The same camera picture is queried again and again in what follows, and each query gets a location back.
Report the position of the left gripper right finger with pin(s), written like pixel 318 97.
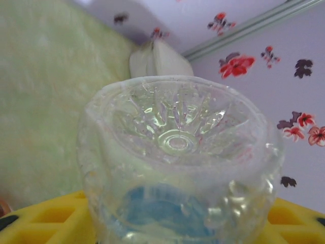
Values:
pixel 297 226

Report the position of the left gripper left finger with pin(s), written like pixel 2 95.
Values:
pixel 45 223

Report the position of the clear bottle with blue label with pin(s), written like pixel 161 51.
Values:
pixel 177 142

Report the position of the white lidded plastic container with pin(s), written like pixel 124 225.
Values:
pixel 165 63

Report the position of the aluminium corner post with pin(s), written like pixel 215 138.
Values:
pixel 254 26

